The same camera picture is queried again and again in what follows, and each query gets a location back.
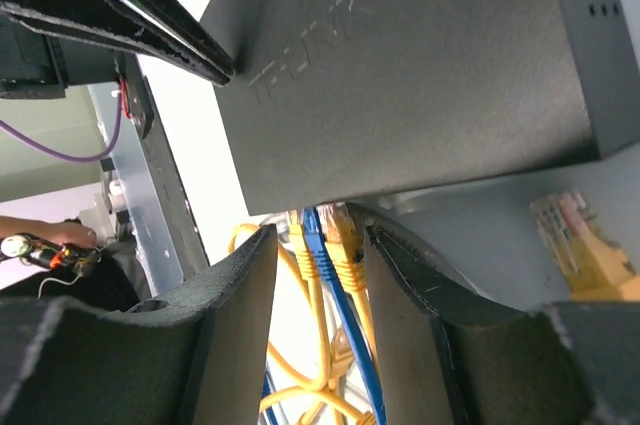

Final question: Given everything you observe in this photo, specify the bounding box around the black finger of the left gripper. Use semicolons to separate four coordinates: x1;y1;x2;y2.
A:
1;0;235;86

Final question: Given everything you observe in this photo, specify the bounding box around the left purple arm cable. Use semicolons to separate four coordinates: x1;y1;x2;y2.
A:
0;89;124;164

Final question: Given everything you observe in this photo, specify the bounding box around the yellow ethernet cable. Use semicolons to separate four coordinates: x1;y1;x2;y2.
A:
228;204;379;425
528;188;640;302

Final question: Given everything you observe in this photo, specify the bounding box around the black network switch box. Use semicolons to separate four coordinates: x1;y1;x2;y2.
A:
201;0;639;214

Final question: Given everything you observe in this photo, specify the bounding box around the blue ethernet cable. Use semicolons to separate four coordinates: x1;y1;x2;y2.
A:
262;205;389;425

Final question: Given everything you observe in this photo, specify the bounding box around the person's bare hand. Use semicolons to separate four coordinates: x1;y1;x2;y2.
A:
1;216;98;249

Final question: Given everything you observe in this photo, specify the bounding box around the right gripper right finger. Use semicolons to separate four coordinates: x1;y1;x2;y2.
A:
349;204;639;424

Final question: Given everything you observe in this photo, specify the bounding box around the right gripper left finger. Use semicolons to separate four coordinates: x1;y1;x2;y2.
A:
1;226;278;424

